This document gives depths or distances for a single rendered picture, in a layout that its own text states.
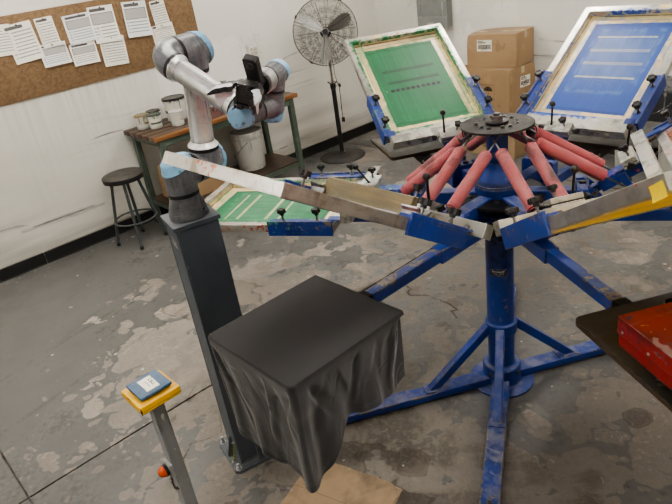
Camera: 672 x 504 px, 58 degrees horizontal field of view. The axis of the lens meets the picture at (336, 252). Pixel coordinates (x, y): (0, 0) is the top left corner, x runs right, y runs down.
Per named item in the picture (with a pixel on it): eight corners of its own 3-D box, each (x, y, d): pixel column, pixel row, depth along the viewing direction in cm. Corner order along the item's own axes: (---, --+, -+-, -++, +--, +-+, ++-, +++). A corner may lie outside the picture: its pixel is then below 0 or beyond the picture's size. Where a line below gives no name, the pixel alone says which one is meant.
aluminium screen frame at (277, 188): (280, 197, 142) (284, 182, 141) (161, 162, 182) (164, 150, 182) (461, 245, 198) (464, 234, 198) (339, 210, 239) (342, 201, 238)
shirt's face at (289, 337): (290, 388, 170) (290, 387, 170) (208, 336, 201) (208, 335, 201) (402, 312, 198) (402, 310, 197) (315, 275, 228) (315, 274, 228)
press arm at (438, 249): (286, 367, 194) (282, 352, 191) (274, 360, 198) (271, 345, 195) (504, 224, 264) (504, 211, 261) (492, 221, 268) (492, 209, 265)
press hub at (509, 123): (514, 415, 280) (512, 131, 220) (446, 382, 307) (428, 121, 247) (558, 373, 302) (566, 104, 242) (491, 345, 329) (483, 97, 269)
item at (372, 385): (318, 492, 189) (295, 385, 171) (311, 486, 192) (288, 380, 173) (414, 412, 215) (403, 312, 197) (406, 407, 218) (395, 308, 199)
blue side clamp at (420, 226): (406, 235, 176) (413, 212, 175) (394, 231, 179) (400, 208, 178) (462, 249, 197) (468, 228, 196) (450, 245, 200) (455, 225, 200)
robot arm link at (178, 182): (160, 195, 227) (150, 160, 221) (187, 182, 236) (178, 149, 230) (181, 198, 220) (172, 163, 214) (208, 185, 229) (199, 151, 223)
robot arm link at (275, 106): (249, 122, 200) (249, 90, 193) (271, 112, 208) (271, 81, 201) (267, 129, 196) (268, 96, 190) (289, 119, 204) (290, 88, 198)
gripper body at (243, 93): (254, 114, 179) (271, 101, 189) (254, 86, 174) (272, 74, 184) (231, 109, 181) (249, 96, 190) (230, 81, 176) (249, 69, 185)
